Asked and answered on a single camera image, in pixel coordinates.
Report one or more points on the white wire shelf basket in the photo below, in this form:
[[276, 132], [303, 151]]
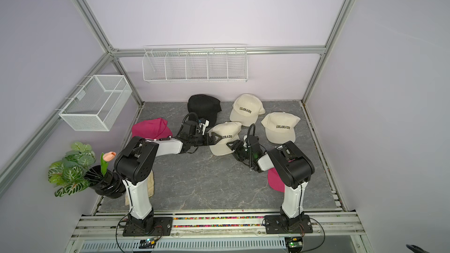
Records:
[[195, 63]]

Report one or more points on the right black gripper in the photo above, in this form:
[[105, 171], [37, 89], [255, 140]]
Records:
[[237, 145]]

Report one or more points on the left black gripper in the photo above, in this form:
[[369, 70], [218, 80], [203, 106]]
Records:
[[207, 143]]

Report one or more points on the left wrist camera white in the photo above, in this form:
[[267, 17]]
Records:
[[203, 125]]

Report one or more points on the pink cap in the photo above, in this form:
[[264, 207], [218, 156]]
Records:
[[275, 181], [152, 129]]

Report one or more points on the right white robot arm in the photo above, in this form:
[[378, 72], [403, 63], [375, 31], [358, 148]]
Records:
[[295, 170]]

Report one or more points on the black plant pot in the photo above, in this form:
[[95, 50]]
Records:
[[109, 185]]

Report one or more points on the pink cap right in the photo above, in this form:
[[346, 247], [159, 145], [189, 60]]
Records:
[[275, 181]]

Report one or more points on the pink artificial tulip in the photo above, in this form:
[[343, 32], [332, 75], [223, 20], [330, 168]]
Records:
[[104, 161]]

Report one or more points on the cream cap right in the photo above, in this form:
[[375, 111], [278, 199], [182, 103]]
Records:
[[280, 127]]

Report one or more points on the beige cap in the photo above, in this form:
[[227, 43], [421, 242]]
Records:
[[151, 186]]

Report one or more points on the cream colorado cap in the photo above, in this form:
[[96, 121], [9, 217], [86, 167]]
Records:
[[246, 110], [229, 132]]

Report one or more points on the white wire side basket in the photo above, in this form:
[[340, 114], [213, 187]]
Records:
[[97, 105]]

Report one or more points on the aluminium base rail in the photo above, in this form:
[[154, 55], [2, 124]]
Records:
[[109, 232]]

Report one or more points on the green potted plant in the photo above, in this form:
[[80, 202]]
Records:
[[67, 175]]

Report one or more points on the black cap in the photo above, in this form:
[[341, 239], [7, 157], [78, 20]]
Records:
[[205, 106]]

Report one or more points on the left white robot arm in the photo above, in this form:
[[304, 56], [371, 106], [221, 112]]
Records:
[[134, 165]]

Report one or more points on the aluminium frame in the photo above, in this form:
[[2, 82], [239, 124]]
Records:
[[29, 149]]

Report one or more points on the cream Colorado cap back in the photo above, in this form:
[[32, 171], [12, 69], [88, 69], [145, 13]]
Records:
[[246, 110]]

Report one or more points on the pink cap left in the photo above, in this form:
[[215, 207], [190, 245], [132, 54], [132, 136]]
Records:
[[152, 129]]

